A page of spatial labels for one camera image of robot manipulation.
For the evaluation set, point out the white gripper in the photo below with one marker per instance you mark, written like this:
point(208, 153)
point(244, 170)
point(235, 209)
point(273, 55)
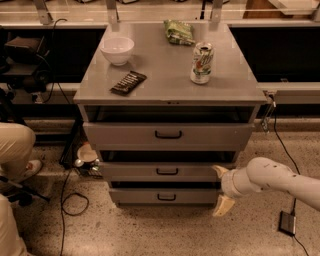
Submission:
point(227, 183)

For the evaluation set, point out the grey drawer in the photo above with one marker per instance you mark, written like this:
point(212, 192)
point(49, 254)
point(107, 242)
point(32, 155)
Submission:
point(164, 193)
point(167, 129)
point(163, 166)

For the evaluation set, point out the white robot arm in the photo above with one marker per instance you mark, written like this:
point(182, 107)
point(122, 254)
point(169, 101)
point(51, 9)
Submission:
point(263, 174)

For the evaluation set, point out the grey bottom drawer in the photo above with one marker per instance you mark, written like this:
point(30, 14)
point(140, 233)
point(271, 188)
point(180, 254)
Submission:
point(164, 193)

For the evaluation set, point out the grey drawer cabinet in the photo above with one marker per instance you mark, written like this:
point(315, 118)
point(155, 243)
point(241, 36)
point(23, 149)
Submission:
point(167, 67)

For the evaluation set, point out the grey top drawer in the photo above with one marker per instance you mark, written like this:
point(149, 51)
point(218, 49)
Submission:
point(167, 129)

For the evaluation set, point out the black power adapter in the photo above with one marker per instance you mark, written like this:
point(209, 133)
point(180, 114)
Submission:
point(287, 223)

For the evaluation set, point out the white green soda can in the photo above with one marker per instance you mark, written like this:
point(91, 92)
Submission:
point(202, 62)

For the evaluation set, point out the dark snack bar wrapper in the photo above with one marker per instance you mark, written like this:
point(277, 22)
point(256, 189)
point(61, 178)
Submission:
point(128, 83)

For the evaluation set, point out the green chip bag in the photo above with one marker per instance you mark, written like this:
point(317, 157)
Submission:
point(178, 32)

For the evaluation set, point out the white bowl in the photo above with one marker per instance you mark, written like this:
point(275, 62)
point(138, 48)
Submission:
point(117, 50)

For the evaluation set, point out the white sneaker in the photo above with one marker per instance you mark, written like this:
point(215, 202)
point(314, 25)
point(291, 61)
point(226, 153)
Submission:
point(33, 167)

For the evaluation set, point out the black tripod leg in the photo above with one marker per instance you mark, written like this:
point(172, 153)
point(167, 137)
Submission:
point(24, 188)

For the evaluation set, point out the dark equipment on shelf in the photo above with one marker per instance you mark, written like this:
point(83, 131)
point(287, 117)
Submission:
point(25, 64)

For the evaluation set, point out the wire basket with items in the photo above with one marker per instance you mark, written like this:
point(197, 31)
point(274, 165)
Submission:
point(79, 154)

